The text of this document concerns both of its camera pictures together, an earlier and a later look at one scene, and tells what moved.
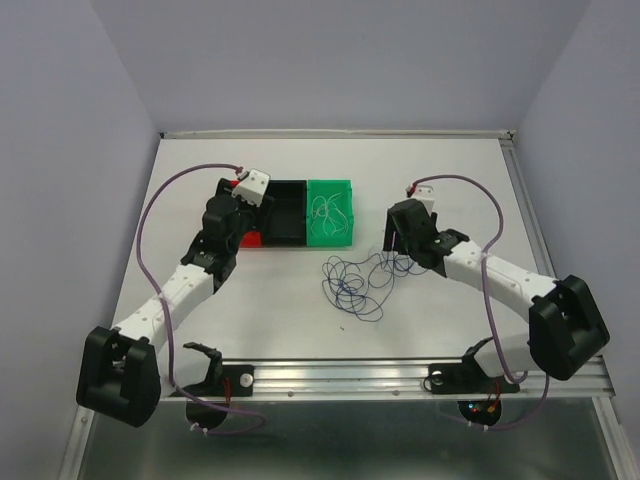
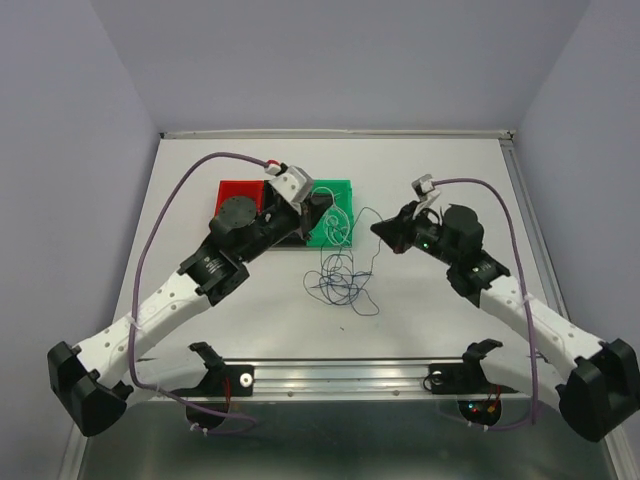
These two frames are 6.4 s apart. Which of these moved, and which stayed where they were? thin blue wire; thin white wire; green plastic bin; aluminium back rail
Moved: thin white wire; thin blue wire
Stayed: aluminium back rail; green plastic bin
